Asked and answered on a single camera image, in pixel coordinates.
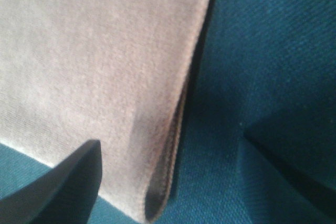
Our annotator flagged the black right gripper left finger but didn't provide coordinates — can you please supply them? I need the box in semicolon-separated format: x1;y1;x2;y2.
1;140;101;223

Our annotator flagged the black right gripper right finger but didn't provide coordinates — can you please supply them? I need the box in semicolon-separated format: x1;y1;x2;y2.
244;103;335;220

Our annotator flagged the brown terry towel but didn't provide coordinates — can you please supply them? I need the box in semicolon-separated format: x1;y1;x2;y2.
1;0;209;223

